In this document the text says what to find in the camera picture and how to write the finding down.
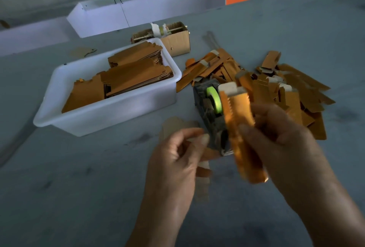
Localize white plastic bin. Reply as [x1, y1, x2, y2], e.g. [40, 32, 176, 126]
[33, 38, 183, 137]

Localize person's left hand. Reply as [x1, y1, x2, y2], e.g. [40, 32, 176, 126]
[145, 128, 211, 228]

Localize gold cartons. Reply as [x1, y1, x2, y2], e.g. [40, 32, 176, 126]
[62, 41, 173, 114]

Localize person's right forearm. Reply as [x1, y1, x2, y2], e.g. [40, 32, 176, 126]
[297, 176, 365, 247]

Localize green tape roll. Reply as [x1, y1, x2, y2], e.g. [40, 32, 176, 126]
[206, 86, 221, 114]

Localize black tape dispenser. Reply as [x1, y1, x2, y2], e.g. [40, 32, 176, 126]
[193, 79, 235, 156]

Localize gold carton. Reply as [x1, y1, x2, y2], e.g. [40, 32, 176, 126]
[219, 87, 269, 185]

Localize person's right hand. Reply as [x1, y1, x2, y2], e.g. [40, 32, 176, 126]
[236, 103, 337, 211]

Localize pile of beige blanks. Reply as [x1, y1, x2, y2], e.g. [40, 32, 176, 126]
[161, 118, 213, 185]

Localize pile of gold boxes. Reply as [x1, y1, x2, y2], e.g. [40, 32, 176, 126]
[176, 48, 335, 141]

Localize person's left forearm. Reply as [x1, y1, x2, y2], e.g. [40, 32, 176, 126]
[125, 215, 183, 247]

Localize small cardboard box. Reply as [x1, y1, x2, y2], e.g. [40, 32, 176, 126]
[130, 22, 191, 57]

